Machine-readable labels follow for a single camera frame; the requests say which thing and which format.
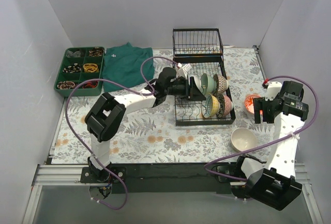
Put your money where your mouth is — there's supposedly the pale green ceramic bowl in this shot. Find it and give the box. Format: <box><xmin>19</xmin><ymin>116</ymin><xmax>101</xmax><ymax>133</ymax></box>
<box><xmin>200</xmin><ymin>73</ymin><xmax>216</xmax><ymax>96</ymax></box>

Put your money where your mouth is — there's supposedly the yellow sun patterned bowl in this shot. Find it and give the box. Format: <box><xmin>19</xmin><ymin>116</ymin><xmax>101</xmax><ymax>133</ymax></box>
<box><xmin>202</xmin><ymin>93</ymin><xmax>220</xmax><ymax>118</ymax></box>

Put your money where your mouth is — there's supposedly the orange floral patterned bowl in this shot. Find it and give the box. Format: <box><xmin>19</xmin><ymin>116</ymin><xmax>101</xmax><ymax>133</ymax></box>
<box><xmin>244</xmin><ymin>94</ymin><xmax>261</xmax><ymax>114</ymax></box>

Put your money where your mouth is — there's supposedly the black leaf patterned bowl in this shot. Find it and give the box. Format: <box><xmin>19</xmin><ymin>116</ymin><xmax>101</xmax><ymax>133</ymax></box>
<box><xmin>216</xmin><ymin>94</ymin><xmax>233</xmax><ymax>118</ymax></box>

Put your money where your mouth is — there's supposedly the brown diamond patterned bowl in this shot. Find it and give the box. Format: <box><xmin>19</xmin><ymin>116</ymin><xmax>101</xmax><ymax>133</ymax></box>
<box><xmin>213</xmin><ymin>74</ymin><xmax>229</xmax><ymax>96</ymax></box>

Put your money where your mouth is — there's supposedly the cream bowl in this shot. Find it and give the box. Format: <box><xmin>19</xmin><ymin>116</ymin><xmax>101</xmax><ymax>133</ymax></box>
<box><xmin>231</xmin><ymin>128</ymin><xmax>258</xmax><ymax>152</ymax></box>

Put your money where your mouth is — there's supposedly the white bowl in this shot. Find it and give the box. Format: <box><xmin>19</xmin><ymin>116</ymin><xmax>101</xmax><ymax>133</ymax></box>
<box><xmin>193</xmin><ymin>76</ymin><xmax>203</xmax><ymax>93</ymax></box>

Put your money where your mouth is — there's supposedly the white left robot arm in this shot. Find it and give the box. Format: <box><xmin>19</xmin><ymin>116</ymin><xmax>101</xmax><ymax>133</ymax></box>
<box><xmin>85</xmin><ymin>67</ymin><xmax>206</xmax><ymax>183</ymax></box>

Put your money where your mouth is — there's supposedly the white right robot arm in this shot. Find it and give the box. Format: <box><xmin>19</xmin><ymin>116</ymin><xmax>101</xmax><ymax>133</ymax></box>
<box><xmin>234</xmin><ymin>81</ymin><xmax>309</xmax><ymax>211</ymax></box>

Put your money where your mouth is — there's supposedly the floral patterned table mat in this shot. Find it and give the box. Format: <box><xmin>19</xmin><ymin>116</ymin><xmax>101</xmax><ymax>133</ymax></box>
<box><xmin>51</xmin><ymin>48</ymin><xmax>274</xmax><ymax>164</ymax></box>

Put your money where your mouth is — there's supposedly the dark green folded cloth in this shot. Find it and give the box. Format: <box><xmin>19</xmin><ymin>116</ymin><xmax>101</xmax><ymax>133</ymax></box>
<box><xmin>102</xmin><ymin>43</ymin><xmax>155</xmax><ymax>88</ymax></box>

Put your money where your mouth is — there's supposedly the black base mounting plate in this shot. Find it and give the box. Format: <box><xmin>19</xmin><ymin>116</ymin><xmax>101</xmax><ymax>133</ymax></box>
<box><xmin>80</xmin><ymin>162</ymin><xmax>235</xmax><ymax>194</ymax></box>

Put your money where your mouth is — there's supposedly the green compartment organizer tray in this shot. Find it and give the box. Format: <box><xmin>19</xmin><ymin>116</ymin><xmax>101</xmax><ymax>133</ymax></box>
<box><xmin>54</xmin><ymin>47</ymin><xmax>106</xmax><ymax>97</ymax></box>

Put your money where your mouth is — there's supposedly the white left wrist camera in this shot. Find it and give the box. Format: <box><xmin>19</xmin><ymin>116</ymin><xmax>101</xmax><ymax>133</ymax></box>
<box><xmin>176</xmin><ymin>63</ymin><xmax>192</xmax><ymax>79</ymax></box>

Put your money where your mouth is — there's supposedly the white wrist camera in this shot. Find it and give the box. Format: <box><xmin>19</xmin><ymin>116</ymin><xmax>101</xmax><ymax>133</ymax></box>
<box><xmin>176</xmin><ymin>63</ymin><xmax>192</xmax><ymax>79</ymax></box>
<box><xmin>262</xmin><ymin>79</ymin><xmax>282</xmax><ymax>101</ymax></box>

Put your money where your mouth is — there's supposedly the black wire dish rack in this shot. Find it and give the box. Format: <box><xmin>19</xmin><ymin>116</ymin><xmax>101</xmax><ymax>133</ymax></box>
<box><xmin>174</xmin><ymin>54</ymin><xmax>236</xmax><ymax>126</ymax></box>

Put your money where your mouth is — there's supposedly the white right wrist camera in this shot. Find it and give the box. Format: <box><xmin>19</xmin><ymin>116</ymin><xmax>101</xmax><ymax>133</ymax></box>
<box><xmin>262</xmin><ymin>79</ymin><xmax>282</xmax><ymax>101</ymax></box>

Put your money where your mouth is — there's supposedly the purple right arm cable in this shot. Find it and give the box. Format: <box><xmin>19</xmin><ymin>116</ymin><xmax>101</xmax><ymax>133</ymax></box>
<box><xmin>203</xmin><ymin>74</ymin><xmax>319</xmax><ymax>201</ymax></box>

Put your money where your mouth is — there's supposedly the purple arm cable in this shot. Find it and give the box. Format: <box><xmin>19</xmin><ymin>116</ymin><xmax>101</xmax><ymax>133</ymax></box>
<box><xmin>64</xmin><ymin>56</ymin><xmax>182</xmax><ymax>211</ymax></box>
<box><xmin>203</xmin><ymin>74</ymin><xmax>319</xmax><ymax>201</ymax></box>

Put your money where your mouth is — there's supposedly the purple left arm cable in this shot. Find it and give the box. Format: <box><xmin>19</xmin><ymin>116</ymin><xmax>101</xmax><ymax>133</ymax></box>
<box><xmin>64</xmin><ymin>56</ymin><xmax>182</xmax><ymax>211</ymax></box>

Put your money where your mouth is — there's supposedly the black upright wire basket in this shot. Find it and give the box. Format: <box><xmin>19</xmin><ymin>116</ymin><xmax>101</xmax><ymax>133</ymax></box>
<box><xmin>172</xmin><ymin>28</ymin><xmax>223</xmax><ymax>63</ymax></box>

